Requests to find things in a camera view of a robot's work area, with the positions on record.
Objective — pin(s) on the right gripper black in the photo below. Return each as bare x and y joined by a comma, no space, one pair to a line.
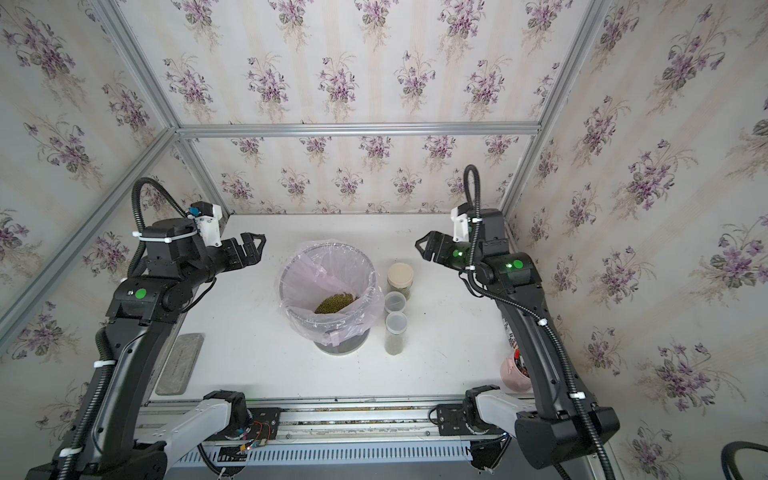
445,256

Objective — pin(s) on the jar with beige lid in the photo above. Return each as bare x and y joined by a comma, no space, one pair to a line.
400,277

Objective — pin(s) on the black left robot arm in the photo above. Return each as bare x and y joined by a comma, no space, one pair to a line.
143,312

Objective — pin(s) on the aluminium frame post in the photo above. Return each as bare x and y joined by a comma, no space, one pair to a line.
137,65
585,36

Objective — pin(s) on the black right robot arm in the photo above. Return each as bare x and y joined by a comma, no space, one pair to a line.
564,420

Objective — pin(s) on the aluminium frame post left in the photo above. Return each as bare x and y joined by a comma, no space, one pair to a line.
137,65

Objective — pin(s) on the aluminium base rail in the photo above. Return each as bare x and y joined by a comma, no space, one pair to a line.
347,431

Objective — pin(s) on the aluminium frame post right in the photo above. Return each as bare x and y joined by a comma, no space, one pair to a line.
585,36

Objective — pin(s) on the grey sponge pad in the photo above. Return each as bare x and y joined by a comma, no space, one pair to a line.
180,364

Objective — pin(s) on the clear jar with mung beans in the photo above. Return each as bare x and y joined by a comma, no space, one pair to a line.
396,327

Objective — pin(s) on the pink pen holder cup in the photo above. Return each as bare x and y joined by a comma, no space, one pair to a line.
512,379

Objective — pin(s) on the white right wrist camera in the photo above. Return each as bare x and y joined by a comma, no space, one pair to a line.
460,217

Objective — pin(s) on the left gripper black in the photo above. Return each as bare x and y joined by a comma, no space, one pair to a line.
234,260

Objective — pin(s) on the open clear jar middle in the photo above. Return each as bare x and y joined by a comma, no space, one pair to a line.
395,302

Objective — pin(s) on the aluminium frame crossbar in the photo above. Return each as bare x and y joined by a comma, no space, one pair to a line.
297,130

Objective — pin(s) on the mung beans in bin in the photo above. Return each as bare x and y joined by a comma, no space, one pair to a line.
335,303

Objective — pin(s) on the mesh bin with plastic bag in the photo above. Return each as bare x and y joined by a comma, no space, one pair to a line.
318,270

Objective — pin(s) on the pens in holder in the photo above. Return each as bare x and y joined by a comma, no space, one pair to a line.
519,364

